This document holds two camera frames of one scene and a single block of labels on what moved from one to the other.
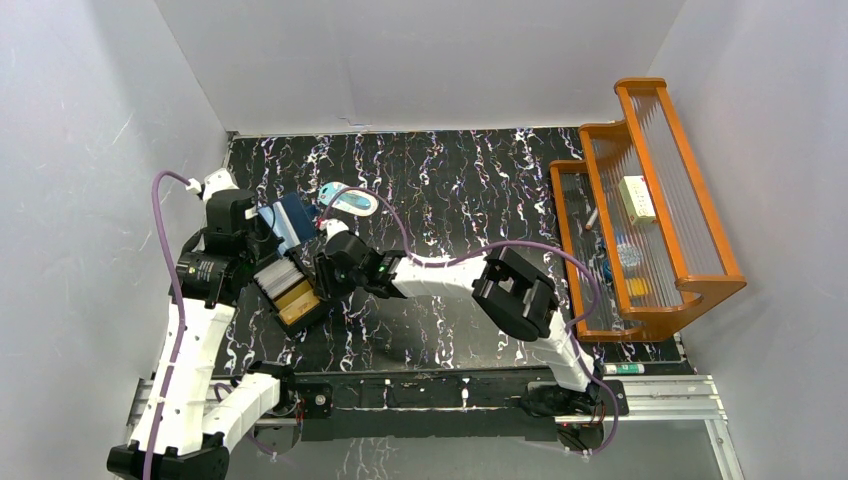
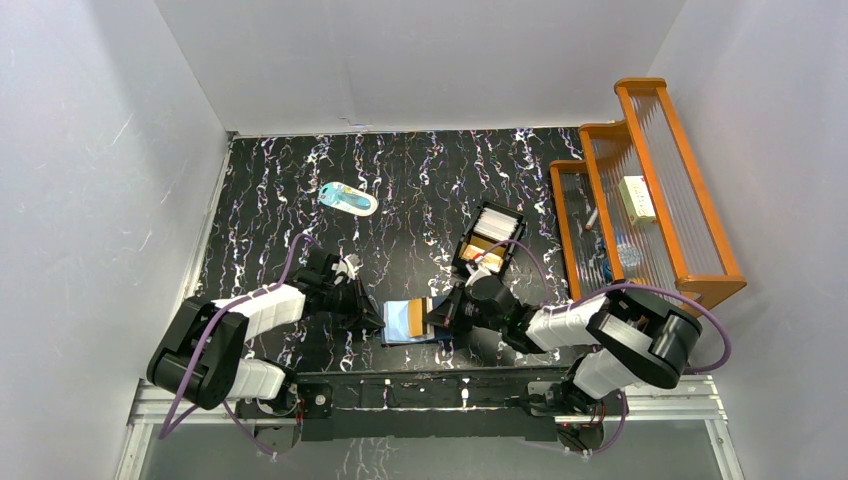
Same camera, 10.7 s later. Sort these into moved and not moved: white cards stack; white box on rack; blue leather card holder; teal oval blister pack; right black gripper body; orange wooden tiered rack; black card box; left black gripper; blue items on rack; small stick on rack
Moved: white cards stack; black card box; left black gripper; right black gripper body; blue leather card holder
Not moved: blue items on rack; white box on rack; small stick on rack; teal oval blister pack; orange wooden tiered rack
